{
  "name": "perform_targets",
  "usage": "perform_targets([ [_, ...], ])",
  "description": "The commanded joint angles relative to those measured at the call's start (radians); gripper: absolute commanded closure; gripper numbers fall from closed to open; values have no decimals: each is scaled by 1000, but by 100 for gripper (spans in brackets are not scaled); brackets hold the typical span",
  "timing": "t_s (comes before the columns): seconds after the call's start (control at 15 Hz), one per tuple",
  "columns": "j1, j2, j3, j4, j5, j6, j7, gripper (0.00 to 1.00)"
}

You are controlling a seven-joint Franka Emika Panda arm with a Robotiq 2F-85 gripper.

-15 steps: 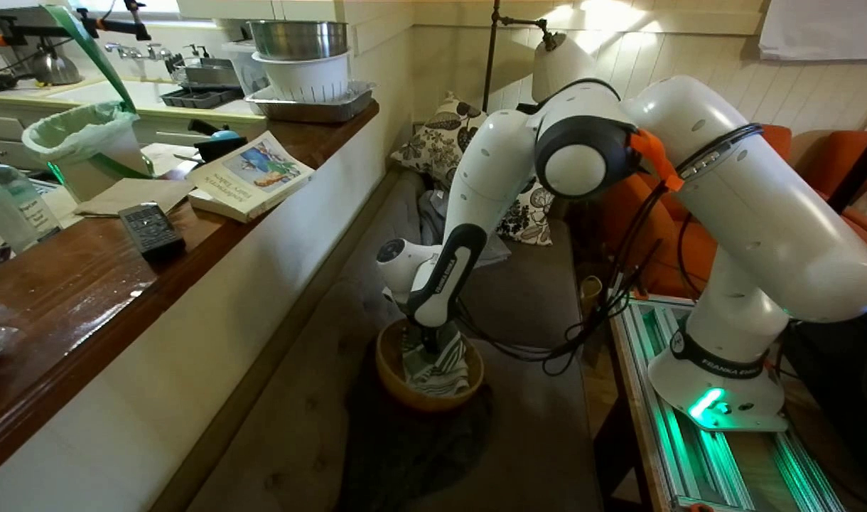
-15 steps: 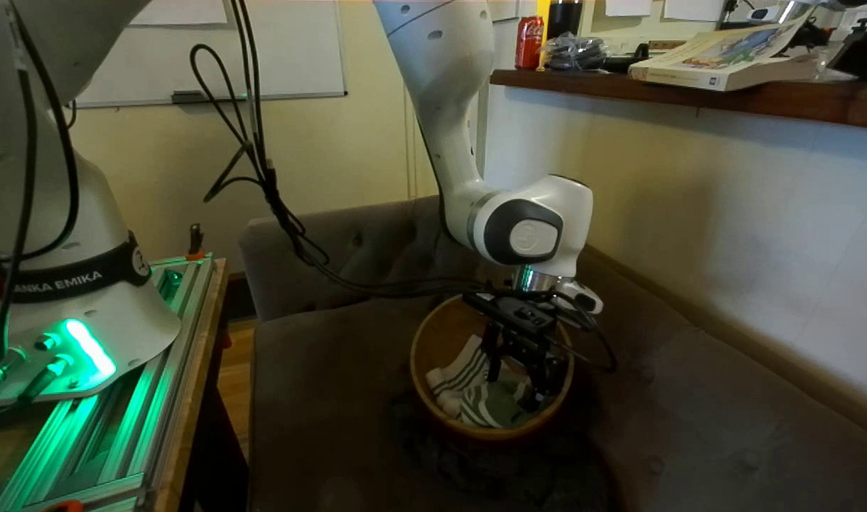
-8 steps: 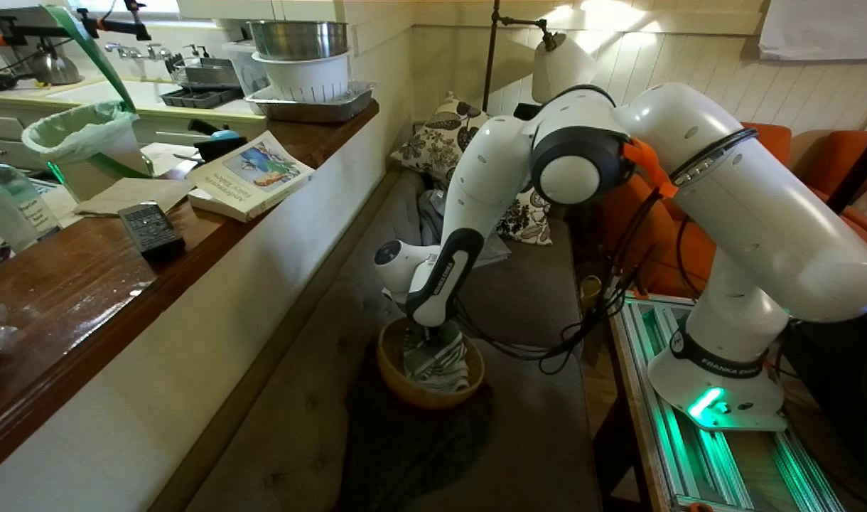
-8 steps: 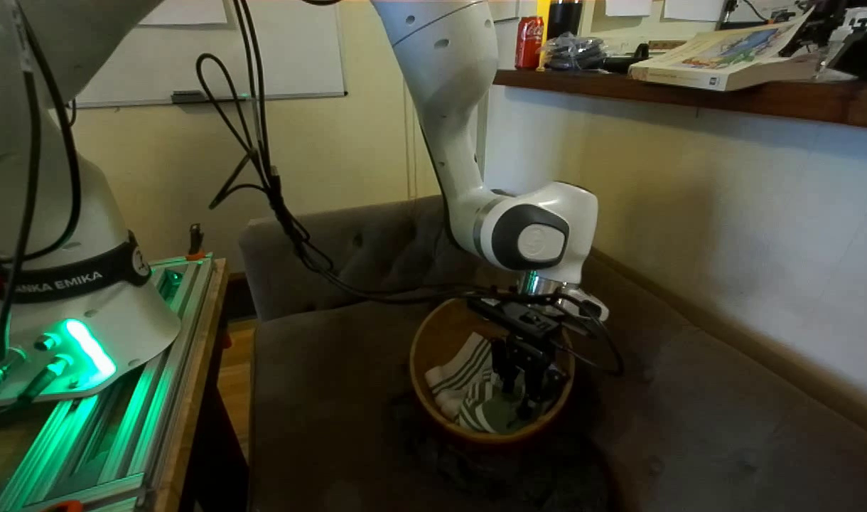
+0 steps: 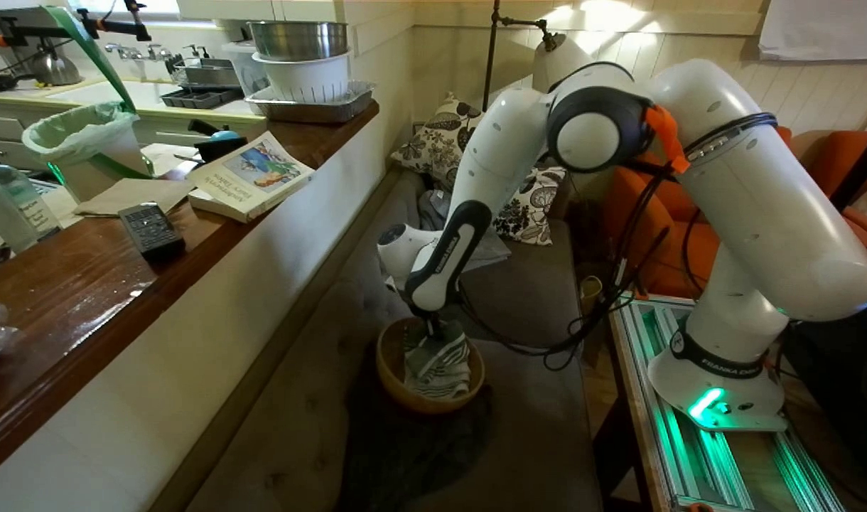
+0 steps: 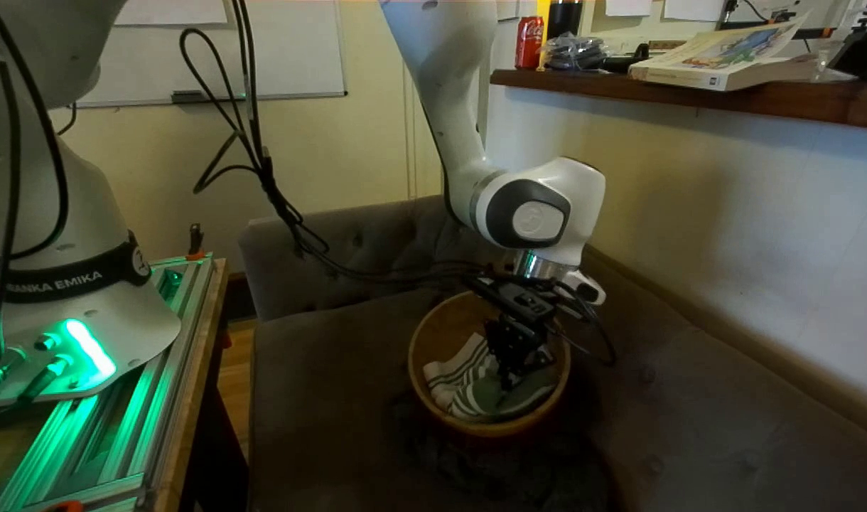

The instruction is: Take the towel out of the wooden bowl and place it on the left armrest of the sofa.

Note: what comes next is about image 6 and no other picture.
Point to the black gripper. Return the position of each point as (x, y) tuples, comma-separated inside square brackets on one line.
[(525, 313)]

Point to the green white striped towel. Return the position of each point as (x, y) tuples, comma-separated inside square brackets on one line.
[(456, 386)]

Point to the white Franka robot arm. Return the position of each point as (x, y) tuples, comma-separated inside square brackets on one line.
[(449, 96)]

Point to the round wooden bowl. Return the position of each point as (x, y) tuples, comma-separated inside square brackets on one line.
[(448, 328)]

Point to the grey tufted sofa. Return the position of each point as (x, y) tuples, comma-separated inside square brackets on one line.
[(718, 427)]

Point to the dark furry mat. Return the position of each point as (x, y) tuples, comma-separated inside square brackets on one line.
[(506, 471)]

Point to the crumpled clear plastic bag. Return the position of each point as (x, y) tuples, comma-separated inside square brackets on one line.
[(584, 53)]

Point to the red drink can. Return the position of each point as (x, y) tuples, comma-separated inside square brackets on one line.
[(530, 45)]

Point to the wooden shelf with items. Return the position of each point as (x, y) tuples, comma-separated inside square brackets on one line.
[(734, 96)]

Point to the thick paperback book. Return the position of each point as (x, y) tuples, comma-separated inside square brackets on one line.
[(726, 57)]

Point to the black desk gadget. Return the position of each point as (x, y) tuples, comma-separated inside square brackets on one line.
[(864, 53)]

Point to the white wall whiteboard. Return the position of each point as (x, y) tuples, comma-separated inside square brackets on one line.
[(290, 47)]

